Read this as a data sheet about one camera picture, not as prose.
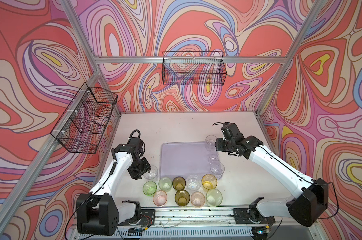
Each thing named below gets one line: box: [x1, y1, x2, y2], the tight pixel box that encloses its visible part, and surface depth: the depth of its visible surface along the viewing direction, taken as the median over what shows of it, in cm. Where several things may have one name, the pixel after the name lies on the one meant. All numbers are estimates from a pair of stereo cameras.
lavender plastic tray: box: [159, 141, 212, 180], surface depth 95 cm
